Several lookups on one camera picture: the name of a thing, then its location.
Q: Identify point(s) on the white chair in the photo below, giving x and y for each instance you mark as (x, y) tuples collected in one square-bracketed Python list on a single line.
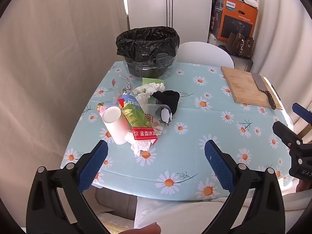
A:
[(202, 53)]

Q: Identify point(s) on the clear plastic trash bin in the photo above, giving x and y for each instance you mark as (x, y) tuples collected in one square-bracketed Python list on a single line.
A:
[(146, 72)]

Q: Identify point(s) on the person's left hand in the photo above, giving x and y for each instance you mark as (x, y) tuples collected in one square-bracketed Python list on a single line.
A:
[(143, 229)]

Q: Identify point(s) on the bin with black bag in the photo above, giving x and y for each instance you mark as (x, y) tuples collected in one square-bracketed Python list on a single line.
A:
[(146, 39)]

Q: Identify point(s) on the wooden cutting board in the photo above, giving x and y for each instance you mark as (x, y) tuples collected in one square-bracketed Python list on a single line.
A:
[(241, 85)]

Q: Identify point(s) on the white paper cup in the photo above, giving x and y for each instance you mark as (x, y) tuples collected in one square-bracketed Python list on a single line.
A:
[(114, 126)]

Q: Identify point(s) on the black sock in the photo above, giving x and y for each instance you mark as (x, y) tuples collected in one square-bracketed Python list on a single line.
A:
[(169, 100)]

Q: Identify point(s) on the white cabinet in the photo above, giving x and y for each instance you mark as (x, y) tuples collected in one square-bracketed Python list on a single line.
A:
[(190, 9)]

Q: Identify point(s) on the clear printed plastic cup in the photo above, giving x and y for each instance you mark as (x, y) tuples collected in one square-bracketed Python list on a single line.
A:
[(160, 117), (121, 87)]

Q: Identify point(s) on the green paper packet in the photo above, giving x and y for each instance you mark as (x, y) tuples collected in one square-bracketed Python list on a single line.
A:
[(152, 80)]

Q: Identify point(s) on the brown handbag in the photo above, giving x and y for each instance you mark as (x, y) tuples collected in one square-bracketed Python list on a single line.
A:
[(237, 43)]

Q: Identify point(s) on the person's right hand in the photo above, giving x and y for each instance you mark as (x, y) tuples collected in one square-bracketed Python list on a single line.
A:
[(302, 187)]

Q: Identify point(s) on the grey storage box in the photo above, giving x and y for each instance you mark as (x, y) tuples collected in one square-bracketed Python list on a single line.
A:
[(243, 64)]

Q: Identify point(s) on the white curtain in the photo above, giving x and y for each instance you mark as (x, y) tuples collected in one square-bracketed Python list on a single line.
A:
[(280, 41), (61, 53)]

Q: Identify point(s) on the person's white garment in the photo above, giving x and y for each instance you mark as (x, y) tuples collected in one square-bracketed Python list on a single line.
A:
[(182, 214)]

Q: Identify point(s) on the blue daisy tablecloth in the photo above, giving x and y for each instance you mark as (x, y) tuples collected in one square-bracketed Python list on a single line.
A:
[(190, 117)]

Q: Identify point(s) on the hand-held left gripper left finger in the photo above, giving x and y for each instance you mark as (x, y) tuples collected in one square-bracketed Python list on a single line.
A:
[(93, 168)]

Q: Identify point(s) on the white crumpled tissue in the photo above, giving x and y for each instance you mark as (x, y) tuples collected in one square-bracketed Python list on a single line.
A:
[(140, 147), (148, 87)]

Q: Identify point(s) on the steel cleaver knife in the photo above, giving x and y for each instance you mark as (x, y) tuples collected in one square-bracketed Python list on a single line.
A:
[(259, 81)]

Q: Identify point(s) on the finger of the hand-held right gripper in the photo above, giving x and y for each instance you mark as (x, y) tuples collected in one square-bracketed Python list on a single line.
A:
[(285, 132), (301, 111)]

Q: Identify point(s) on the pink printed wrapper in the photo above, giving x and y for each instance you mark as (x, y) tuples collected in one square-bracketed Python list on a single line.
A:
[(102, 107)]

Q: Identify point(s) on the orange cardboard box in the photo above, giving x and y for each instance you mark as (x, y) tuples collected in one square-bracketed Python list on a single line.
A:
[(241, 12)]

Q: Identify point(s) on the colourful ice cream wrapper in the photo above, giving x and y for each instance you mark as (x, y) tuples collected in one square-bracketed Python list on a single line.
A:
[(136, 117)]

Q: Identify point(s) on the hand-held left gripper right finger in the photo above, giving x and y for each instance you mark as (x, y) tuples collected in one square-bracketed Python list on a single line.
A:
[(219, 168)]

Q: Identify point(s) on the white pouch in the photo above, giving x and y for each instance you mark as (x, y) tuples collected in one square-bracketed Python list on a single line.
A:
[(251, 1)]

